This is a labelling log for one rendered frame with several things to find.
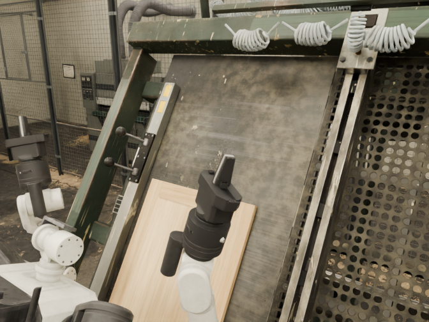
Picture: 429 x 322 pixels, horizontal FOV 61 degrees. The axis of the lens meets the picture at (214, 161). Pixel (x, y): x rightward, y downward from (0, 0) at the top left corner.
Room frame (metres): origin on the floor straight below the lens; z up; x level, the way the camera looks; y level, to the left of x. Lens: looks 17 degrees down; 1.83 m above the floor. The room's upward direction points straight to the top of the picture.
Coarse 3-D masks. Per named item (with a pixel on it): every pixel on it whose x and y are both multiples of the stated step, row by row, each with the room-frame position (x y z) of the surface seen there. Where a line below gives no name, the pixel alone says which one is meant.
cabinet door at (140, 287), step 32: (160, 192) 1.23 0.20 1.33; (192, 192) 1.17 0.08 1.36; (160, 224) 1.16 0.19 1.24; (128, 256) 1.15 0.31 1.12; (160, 256) 1.09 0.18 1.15; (224, 256) 0.99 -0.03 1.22; (128, 288) 1.08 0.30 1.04; (160, 288) 1.03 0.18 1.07; (224, 288) 0.93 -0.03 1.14; (160, 320) 0.97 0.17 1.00
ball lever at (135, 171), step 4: (104, 160) 1.26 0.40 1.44; (108, 160) 1.25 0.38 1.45; (112, 160) 1.26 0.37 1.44; (108, 164) 1.25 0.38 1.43; (112, 164) 1.26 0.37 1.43; (116, 164) 1.27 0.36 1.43; (124, 168) 1.28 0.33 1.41; (128, 168) 1.29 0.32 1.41; (136, 168) 1.30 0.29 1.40; (132, 172) 1.29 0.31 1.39; (136, 172) 1.29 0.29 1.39
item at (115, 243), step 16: (160, 96) 1.46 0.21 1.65; (176, 96) 1.47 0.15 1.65; (160, 128) 1.39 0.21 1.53; (144, 176) 1.31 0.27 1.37; (128, 192) 1.28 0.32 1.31; (128, 208) 1.24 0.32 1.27; (128, 224) 1.23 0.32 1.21; (112, 240) 1.19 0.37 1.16; (112, 256) 1.16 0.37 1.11; (96, 272) 1.15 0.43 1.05; (112, 272) 1.15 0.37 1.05; (96, 288) 1.11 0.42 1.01
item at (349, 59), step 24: (360, 24) 1.01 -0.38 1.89; (384, 24) 1.08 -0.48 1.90; (360, 48) 1.01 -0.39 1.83; (360, 72) 1.06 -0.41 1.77; (360, 96) 1.03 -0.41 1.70; (336, 120) 1.02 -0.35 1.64; (360, 120) 1.04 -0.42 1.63; (336, 144) 0.99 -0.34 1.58; (336, 168) 0.94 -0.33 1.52; (336, 192) 0.91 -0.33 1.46; (312, 216) 0.89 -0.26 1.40; (336, 216) 0.93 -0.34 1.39; (312, 240) 0.89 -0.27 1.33; (312, 264) 0.82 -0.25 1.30; (288, 288) 0.81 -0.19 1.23; (312, 288) 0.80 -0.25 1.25; (288, 312) 0.78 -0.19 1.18
